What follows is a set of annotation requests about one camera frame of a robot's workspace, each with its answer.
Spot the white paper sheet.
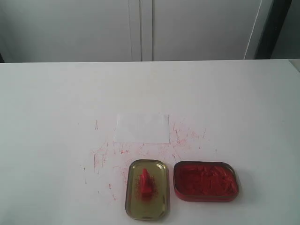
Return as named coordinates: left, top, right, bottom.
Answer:
left=114, top=113, right=170, bottom=144

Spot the red ink paste tin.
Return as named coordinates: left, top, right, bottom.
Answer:
left=173, top=161, right=240, bottom=202

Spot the red stamp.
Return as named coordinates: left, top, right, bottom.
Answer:
left=139, top=168, right=152, bottom=197

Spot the gold tin lid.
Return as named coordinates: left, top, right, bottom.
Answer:
left=125, top=159, right=170, bottom=221

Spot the dark door frame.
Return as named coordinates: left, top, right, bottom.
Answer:
left=254, top=0, right=292, bottom=60

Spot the white cabinet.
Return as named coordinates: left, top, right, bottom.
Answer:
left=0, top=0, right=272, bottom=62

